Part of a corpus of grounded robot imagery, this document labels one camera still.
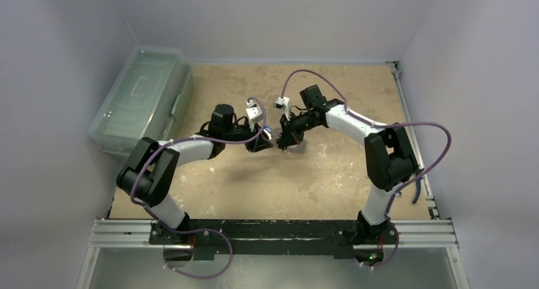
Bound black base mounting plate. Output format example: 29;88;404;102
149;219;398;262

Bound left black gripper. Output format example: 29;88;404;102
222;119;272;151

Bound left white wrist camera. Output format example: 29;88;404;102
245;99;266;131

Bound blue handled pliers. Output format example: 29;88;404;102
412;168;423;205

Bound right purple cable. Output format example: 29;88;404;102
280;69;453;271

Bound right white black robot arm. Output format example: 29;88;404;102
274;85;419;245

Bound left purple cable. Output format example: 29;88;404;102
129;96;268;280

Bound large keyring with keys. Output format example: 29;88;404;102
264;126;308;154

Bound aluminium frame rail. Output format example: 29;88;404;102
74;62;470;289

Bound translucent green plastic storage box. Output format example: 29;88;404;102
88;45;194;160

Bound purple cable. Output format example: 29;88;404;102
280;69;453;271
129;96;268;280

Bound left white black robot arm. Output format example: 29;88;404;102
116;98;272;244

